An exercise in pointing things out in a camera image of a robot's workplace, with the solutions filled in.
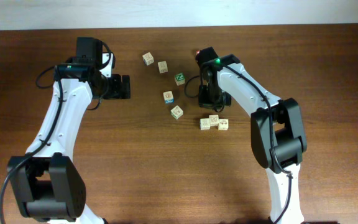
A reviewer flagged green letter Z block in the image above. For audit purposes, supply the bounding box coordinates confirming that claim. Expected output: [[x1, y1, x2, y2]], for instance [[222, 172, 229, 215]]
[[175, 73, 186, 86]]

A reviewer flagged wooden butterfly block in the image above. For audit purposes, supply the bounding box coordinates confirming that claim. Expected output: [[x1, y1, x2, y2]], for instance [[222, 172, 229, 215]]
[[200, 118, 211, 130]]

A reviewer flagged wooden block far left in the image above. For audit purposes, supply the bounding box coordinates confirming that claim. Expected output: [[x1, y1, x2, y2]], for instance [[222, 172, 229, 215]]
[[142, 52, 154, 66]]

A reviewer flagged wooden block blue side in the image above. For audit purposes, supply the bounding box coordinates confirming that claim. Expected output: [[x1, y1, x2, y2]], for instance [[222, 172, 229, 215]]
[[163, 91, 174, 104]]

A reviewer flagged wooden car picture block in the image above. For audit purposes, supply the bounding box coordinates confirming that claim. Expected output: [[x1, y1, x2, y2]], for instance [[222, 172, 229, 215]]
[[218, 119, 229, 130]]

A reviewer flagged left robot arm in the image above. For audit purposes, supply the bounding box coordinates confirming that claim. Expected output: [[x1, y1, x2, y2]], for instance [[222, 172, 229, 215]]
[[0, 37, 131, 224]]

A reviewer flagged plain wooden picture block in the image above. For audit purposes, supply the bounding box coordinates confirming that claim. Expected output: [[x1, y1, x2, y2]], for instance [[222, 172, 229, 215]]
[[157, 61, 168, 73]]

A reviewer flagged wooden block red side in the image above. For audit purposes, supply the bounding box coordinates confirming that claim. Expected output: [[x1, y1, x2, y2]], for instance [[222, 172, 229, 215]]
[[209, 114, 219, 127]]

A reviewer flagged wooden block green side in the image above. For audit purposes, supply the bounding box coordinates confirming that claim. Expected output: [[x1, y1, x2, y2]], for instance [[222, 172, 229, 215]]
[[170, 105, 183, 119]]

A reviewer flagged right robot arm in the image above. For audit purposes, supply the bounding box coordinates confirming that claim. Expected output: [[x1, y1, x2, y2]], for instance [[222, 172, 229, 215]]
[[195, 47, 307, 223]]

